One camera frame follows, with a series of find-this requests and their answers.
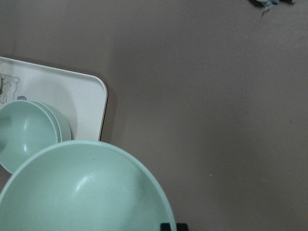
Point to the green bowl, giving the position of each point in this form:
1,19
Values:
84,186
25,128
62,123

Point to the grey folded cloth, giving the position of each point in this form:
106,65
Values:
267,5

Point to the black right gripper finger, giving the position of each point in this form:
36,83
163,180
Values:
179,227

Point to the cream rectangular serving tray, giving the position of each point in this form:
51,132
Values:
81,98

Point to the green bowl on tray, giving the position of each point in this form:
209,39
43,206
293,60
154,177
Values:
62,123

